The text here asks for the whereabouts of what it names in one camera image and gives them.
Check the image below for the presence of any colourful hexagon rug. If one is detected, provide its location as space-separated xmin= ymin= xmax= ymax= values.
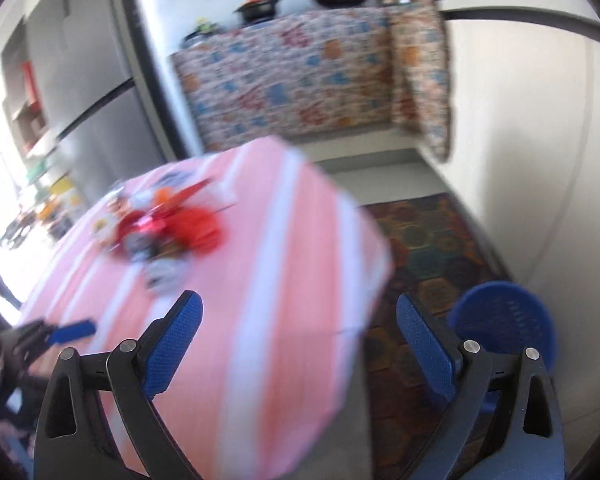
xmin=360 ymin=192 xmax=511 ymax=480

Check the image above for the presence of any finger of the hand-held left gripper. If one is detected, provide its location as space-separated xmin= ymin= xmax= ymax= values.
xmin=10 ymin=317 xmax=97 ymax=357

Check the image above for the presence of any grey refrigerator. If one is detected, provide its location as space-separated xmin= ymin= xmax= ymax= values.
xmin=0 ymin=0 xmax=191 ymax=211

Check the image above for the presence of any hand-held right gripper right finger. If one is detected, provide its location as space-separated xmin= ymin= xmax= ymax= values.
xmin=396 ymin=292 xmax=567 ymax=480

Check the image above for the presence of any pink striped tablecloth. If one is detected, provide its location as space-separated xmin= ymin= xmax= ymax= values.
xmin=17 ymin=135 xmax=393 ymax=480

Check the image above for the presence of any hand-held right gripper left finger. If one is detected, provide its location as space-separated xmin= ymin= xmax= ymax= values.
xmin=32 ymin=290 xmax=204 ymax=480

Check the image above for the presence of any pile of mixed wrappers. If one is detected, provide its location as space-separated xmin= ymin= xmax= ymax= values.
xmin=92 ymin=175 xmax=238 ymax=293

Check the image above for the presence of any red plastic bag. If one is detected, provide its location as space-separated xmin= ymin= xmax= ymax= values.
xmin=172 ymin=205 xmax=224 ymax=257

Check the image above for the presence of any printed patterned blanket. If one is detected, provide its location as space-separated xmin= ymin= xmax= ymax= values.
xmin=170 ymin=0 xmax=453 ymax=163

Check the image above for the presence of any black cooking pot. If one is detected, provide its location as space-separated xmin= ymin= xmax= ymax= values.
xmin=233 ymin=0 xmax=284 ymax=26

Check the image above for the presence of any cluttered wooden shelf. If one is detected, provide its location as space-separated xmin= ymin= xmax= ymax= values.
xmin=0 ymin=25 xmax=83 ymax=251

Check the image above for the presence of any white tissue pack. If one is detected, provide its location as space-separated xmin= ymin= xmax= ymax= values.
xmin=152 ymin=170 xmax=201 ymax=189

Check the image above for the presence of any white kitchen counter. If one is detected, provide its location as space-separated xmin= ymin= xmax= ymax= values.
xmin=430 ymin=0 xmax=600 ymax=441

